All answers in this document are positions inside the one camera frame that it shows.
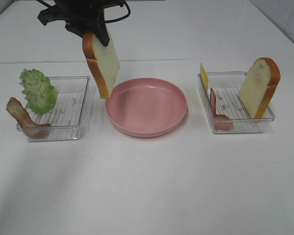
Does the bread slice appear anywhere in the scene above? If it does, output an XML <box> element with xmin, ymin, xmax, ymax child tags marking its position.
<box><xmin>82</xmin><ymin>31</ymin><xmax>120</xmax><ymax>99</ymax></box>
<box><xmin>239</xmin><ymin>57</ymin><xmax>281</xmax><ymax>119</ymax></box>

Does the clear left plastic tray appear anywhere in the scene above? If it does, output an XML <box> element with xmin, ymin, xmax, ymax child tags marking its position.
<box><xmin>16</xmin><ymin>76</ymin><xmax>97</xmax><ymax>142</ymax></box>

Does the bacon strip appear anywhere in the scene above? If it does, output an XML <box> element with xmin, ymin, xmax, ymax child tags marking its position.
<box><xmin>210</xmin><ymin>88</ymin><xmax>233</xmax><ymax>131</ymax></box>
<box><xmin>6</xmin><ymin>97</ymin><xmax>51</xmax><ymax>139</ymax></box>

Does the yellow cheese slice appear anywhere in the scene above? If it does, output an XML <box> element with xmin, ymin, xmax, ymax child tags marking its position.
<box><xmin>200</xmin><ymin>63</ymin><xmax>209</xmax><ymax>91</ymax></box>

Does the green lettuce leaf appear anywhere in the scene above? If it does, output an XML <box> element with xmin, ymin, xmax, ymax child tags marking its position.
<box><xmin>20</xmin><ymin>69</ymin><xmax>57</xmax><ymax>115</ymax></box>

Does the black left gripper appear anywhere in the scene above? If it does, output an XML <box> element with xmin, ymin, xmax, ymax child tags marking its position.
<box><xmin>38</xmin><ymin>0</ymin><xmax>110</xmax><ymax>47</ymax></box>

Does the clear plastic tray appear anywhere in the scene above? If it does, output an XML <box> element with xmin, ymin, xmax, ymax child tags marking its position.
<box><xmin>16</xmin><ymin>76</ymin><xmax>97</xmax><ymax>142</ymax></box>
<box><xmin>197</xmin><ymin>71</ymin><xmax>275</xmax><ymax>134</ymax></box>

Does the clear right plastic tray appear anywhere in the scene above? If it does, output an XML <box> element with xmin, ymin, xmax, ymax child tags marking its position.
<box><xmin>197</xmin><ymin>71</ymin><xmax>275</xmax><ymax>134</ymax></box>

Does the pink round plate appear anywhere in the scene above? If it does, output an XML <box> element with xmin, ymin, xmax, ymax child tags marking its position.
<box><xmin>105</xmin><ymin>78</ymin><xmax>188</xmax><ymax>138</ymax></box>

